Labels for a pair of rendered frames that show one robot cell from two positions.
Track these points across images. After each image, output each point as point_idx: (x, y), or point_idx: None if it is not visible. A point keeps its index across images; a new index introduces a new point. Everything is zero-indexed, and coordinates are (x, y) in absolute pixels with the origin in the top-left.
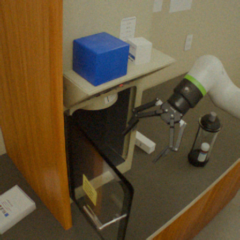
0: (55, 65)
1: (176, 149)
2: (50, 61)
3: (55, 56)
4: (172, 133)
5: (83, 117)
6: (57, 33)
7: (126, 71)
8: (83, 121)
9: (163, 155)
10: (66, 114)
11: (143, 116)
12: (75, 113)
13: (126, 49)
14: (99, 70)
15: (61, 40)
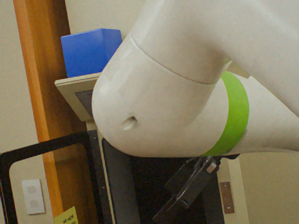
0: (25, 47)
1: (177, 198)
2: (20, 42)
3: (24, 38)
4: (190, 177)
5: (215, 205)
6: (21, 14)
7: (105, 65)
8: (216, 214)
9: (167, 210)
10: (93, 136)
11: (191, 163)
12: (207, 198)
13: (97, 34)
14: (68, 58)
15: (27, 22)
